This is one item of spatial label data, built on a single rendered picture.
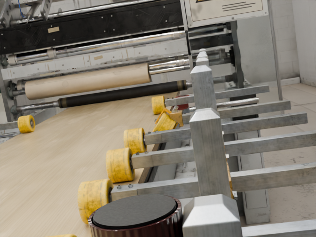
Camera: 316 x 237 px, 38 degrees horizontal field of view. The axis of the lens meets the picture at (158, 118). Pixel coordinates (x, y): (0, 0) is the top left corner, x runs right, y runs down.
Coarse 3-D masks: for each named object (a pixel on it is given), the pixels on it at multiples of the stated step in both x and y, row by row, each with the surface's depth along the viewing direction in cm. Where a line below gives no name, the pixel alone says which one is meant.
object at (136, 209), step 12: (108, 204) 31; (120, 204) 31; (132, 204) 30; (144, 204) 30; (156, 204) 30; (168, 204) 29; (96, 216) 29; (108, 216) 29; (120, 216) 28; (132, 216) 28; (144, 216) 28; (156, 216) 28; (108, 228) 27; (120, 228) 27
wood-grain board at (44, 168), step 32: (64, 128) 212; (96, 128) 197; (128, 128) 185; (0, 160) 161; (32, 160) 153; (64, 160) 145; (96, 160) 138; (0, 192) 120; (32, 192) 115; (64, 192) 111; (0, 224) 95; (32, 224) 92; (64, 224) 89
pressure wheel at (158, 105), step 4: (156, 96) 209; (160, 96) 208; (152, 100) 207; (156, 100) 206; (160, 100) 206; (164, 100) 211; (152, 104) 206; (156, 104) 206; (160, 104) 206; (164, 104) 207; (152, 108) 206; (156, 108) 206; (160, 108) 206; (156, 112) 208; (160, 112) 208
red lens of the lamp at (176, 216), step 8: (176, 200) 30; (168, 216) 28; (176, 216) 28; (88, 224) 29; (152, 224) 27; (160, 224) 27; (168, 224) 27; (176, 224) 28; (96, 232) 28; (104, 232) 27; (112, 232) 27; (120, 232) 27; (128, 232) 27; (136, 232) 27; (144, 232) 27; (152, 232) 27; (160, 232) 27; (168, 232) 27; (176, 232) 28
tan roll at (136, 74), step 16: (144, 64) 286; (48, 80) 293; (64, 80) 290; (80, 80) 289; (96, 80) 287; (112, 80) 287; (128, 80) 286; (144, 80) 286; (32, 96) 294; (48, 96) 295
